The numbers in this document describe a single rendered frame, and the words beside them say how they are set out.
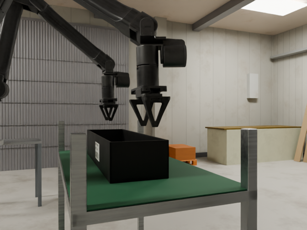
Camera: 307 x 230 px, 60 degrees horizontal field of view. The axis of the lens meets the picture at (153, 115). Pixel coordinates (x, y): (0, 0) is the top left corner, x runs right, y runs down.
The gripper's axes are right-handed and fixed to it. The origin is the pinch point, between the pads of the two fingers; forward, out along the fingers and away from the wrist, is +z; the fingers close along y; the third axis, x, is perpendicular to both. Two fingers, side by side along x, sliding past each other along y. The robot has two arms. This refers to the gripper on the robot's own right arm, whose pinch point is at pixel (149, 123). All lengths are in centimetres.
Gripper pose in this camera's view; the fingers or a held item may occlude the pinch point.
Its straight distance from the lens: 68.4
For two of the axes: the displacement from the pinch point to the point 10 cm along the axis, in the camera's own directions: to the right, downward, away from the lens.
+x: -9.4, 0.2, -3.5
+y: -3.5, 0.1, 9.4
